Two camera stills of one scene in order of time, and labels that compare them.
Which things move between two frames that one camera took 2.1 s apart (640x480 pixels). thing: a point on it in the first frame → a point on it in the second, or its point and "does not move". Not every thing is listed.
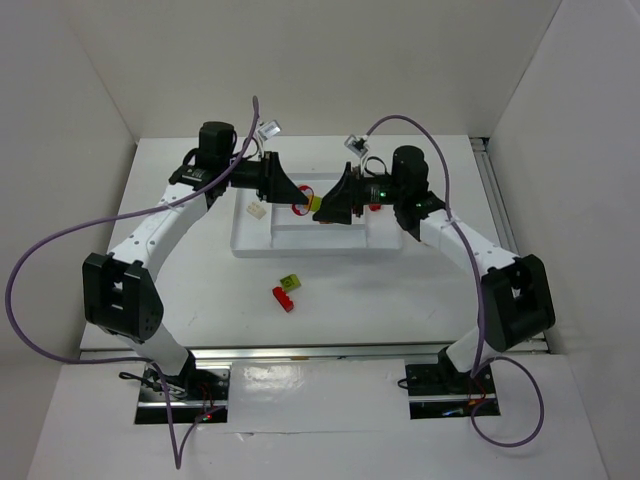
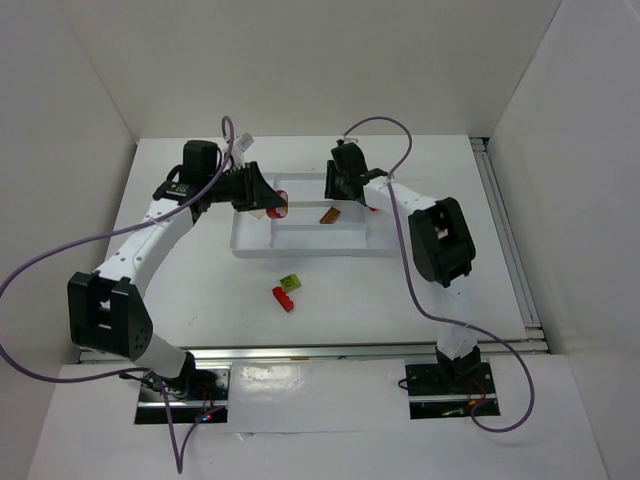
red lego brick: [283, 298] does not move
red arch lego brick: [302, 209] → [279, 212]
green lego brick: [290, 282] does not move
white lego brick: [257, 210] does not move
